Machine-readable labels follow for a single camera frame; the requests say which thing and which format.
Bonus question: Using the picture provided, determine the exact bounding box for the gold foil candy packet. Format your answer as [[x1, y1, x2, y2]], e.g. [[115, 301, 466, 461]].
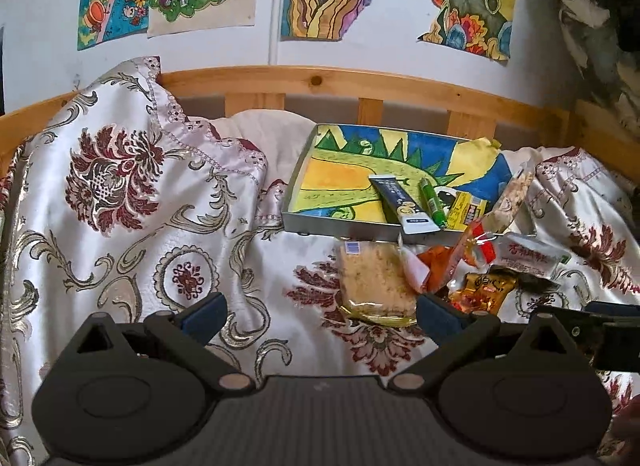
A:
[[448, 273, 518, 315]]

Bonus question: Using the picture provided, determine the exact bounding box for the orange red snack bag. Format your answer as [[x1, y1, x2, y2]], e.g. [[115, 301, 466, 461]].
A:
[[398, 221, 496, 293]]

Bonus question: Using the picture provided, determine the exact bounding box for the clear rice crisp bar pack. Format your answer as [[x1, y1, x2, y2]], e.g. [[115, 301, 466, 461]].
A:
[[337, 241, 416, 328]]

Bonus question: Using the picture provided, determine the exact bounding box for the white red text snack packet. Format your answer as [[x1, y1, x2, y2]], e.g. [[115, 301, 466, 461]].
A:
[[489, 233, 570, 281]]

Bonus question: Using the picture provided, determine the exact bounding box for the brown nut bar pack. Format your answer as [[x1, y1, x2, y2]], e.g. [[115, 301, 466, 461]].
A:
[[482, 163, 535, 234]]

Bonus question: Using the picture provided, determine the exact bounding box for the dark blue powder sachet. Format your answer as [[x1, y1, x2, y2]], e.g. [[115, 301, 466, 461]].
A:
[[369, 174, 440, 235]]

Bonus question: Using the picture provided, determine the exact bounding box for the yellow green snack packet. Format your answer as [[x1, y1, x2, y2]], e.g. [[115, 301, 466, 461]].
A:
[[447, 189, 488, 231]]

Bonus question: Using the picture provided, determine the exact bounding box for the green stick snack packet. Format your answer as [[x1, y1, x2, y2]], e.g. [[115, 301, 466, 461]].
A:
[[419, 178, 447, 229]]

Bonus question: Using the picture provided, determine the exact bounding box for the right hand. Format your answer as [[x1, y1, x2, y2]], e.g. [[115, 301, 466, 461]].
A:
[[611, 396, 640, 455]]

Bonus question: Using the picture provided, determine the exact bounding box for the floral white satin cover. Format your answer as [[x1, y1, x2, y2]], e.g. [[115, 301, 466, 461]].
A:
[[1, 57, 639, 465]]

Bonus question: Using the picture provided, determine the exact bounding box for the grey tray with dinosaur drawing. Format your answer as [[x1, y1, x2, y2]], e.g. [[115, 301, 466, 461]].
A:
[[282, 123, 512, 246]]

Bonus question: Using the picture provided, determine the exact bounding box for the grey green patterned fabric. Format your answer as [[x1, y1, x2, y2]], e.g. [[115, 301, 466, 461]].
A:
[[557, 0, 639, 137]]

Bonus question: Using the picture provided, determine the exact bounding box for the wooden bed frame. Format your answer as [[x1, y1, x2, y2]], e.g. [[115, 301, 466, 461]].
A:
[[0, 64, 640, 182]]

